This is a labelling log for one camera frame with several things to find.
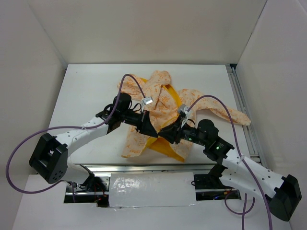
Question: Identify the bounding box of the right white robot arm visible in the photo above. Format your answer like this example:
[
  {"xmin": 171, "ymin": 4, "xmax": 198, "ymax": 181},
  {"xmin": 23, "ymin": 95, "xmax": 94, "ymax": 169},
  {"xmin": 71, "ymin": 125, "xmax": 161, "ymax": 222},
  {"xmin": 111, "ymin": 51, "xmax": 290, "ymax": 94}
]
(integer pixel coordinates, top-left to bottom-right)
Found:
[{"xmin": 159, "ymin": 119, "xmax": 302, "ymax": 221}]

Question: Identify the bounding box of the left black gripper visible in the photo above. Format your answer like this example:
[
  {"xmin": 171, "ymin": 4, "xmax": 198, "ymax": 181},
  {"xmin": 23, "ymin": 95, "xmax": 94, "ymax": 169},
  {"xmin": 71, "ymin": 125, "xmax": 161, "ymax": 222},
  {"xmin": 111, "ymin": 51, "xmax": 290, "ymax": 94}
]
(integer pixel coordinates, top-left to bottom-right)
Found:
[{"xmin": 120, "ymin": 110, "xmax": 158, "ymax": 138}]

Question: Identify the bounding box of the yellow and patterned jacket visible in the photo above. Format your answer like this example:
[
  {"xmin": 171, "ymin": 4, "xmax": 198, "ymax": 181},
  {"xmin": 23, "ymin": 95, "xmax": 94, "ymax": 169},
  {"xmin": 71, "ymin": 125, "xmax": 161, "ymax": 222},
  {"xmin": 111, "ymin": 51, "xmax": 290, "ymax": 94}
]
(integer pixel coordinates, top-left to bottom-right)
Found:
[{"xmin": 118, "ymin": 70, "xmax": 251, "ymax": 162}]

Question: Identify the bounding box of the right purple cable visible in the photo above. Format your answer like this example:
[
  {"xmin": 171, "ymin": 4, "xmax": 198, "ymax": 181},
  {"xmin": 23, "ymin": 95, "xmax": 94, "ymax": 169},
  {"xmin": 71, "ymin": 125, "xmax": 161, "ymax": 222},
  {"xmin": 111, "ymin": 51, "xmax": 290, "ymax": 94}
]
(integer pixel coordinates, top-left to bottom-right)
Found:
[{"xmin": 187, "ymin": 94, "xmax": 273, "ymax": 230}]

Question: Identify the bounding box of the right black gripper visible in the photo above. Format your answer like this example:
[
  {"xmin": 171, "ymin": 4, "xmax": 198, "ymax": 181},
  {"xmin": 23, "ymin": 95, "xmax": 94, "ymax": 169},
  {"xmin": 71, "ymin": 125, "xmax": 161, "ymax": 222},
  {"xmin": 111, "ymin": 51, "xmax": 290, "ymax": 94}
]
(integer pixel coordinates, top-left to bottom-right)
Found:
[{"xmin": 158, "ymin": 115, "xmax": 208, "ymax": 146}]

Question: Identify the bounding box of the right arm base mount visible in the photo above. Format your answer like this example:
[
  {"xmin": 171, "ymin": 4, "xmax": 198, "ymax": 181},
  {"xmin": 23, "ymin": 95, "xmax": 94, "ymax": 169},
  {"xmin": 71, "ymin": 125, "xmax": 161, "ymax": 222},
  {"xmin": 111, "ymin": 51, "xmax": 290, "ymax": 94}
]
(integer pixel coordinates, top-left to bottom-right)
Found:
[{"xmin": 191, "ymin": 174, "xmax": 240, "ymax": 201}]

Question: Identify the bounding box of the white cover sheet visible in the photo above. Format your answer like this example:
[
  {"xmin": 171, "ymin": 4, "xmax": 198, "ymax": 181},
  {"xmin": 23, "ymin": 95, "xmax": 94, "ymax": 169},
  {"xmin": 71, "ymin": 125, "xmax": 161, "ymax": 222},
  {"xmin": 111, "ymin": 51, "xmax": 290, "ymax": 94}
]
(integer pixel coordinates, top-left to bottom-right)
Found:
[{"xmin": 108, "ymin": 172, "xmax": 198, "ymax": 207}]

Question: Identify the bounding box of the aluminium frame rail right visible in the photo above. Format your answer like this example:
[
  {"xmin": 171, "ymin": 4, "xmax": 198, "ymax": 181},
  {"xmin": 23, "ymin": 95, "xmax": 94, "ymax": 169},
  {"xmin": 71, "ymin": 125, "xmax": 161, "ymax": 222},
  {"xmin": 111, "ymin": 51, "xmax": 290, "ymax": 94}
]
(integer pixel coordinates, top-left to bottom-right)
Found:
[{"xmin": 225, "ymin": 64, "xmax": 268, "ymax": 168}]

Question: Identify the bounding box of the aluminium frame rail front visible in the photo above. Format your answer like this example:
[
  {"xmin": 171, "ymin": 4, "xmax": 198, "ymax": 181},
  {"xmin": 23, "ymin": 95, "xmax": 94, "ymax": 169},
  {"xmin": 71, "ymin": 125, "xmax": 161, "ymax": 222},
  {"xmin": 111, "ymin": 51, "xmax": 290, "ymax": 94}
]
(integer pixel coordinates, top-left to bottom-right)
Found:
[{"xmin": 81, "ymin": 164, "xmax": 215, "ymax": 174}]

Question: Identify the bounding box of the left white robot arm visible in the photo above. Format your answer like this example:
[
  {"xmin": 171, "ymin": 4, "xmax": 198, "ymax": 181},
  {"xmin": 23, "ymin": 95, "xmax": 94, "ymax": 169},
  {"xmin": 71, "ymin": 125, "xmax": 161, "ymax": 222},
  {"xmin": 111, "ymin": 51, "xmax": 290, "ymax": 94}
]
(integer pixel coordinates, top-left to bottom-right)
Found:
[{"xmin": 29, "ymin": 92, "xmax": 158, "ymax": 191}]

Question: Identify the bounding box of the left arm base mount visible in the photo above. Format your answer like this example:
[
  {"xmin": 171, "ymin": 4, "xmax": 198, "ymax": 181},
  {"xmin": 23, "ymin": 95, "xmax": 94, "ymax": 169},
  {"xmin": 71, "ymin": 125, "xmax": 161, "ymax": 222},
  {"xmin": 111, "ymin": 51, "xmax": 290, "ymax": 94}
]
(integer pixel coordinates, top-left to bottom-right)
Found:
[{"xmin": 64, "ymin": 174, "xmax": 111, "ymax": 207}]

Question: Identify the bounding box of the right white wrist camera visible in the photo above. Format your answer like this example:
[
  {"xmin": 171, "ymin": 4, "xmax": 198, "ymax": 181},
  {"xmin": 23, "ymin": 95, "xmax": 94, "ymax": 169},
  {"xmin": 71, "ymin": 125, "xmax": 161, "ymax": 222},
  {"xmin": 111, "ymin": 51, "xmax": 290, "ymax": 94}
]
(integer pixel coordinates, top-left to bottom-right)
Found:
[{"xmin": 177, "ymin": 104, "xmax": 191, "ymax": 128}]

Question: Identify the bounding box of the aluminium frame rail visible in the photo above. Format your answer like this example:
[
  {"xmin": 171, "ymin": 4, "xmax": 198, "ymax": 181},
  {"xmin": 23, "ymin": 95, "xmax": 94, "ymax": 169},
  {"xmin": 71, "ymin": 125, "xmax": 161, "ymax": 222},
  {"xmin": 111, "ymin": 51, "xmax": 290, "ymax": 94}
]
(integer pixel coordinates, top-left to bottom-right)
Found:
[
  {"xmin": 225, "ymin": 64, "xmax": 268, "ymax": 168},
  {"xmin": 81, "ymin": 164, "xmax": 215, "ymax": 174}
]

